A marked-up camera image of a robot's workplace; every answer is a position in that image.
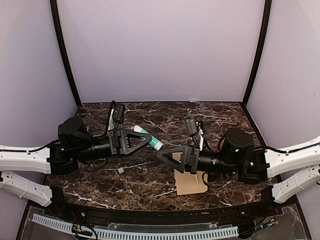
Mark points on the brown paper envelope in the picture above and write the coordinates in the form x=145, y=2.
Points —
x=188, y=184

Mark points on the small grey glue cap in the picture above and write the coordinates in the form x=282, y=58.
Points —
x=120, y=170

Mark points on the black front table rail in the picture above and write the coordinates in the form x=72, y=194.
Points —
x=239, y=214

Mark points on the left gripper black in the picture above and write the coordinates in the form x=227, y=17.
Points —
x=116, y=135

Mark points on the white slotted cable duct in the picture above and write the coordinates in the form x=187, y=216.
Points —
x=118, y=231

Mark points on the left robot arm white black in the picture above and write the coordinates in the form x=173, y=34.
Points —
x=61, y=157

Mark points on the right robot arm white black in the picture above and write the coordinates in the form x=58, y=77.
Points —
x=253, y=165

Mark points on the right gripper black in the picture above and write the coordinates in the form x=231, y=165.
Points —
x=191, y=167

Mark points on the black frame post left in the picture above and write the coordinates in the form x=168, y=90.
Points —
x=63, y=51

